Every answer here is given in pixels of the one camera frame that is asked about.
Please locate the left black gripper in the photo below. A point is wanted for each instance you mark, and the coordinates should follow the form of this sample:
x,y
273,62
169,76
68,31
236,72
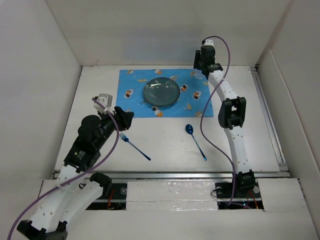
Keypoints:
x,y
123,118

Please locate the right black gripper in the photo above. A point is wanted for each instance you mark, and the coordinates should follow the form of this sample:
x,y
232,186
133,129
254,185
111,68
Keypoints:
x,y
196,64

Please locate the blue metal fork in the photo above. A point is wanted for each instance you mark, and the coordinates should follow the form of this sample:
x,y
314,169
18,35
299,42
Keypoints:
x,y
126,139

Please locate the blue space print placemat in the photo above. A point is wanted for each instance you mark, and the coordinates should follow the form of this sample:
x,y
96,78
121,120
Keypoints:
x,y
193,92

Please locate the teal ceramic plate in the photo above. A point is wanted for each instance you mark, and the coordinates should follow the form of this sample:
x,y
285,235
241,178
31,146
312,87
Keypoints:
x,y
161,92

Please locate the blue metal spoon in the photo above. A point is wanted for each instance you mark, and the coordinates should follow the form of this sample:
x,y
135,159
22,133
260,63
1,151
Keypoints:
x,y
190,130

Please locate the clear plastic cup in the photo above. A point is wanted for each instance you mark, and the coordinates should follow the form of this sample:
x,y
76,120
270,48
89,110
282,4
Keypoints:
x,y
198,75

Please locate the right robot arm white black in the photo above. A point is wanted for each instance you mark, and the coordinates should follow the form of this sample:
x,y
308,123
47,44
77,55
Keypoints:
x,y
231,118

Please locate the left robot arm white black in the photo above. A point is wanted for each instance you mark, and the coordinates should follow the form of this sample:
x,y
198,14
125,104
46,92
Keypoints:
x,y
71,196

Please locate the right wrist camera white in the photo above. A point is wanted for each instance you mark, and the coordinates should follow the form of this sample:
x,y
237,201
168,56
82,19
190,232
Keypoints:
x,y
208,43

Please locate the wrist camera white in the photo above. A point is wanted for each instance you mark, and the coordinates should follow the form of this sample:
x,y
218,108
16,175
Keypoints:
x,y
103,103
208,43

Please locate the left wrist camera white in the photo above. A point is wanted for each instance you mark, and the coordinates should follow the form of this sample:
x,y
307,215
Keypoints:
x,y
103,103

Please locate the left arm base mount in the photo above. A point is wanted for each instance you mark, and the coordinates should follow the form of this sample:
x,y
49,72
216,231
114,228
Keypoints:
x,y
114,195

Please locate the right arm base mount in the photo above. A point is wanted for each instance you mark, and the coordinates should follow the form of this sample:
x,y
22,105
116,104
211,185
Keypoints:
x,y
247,199

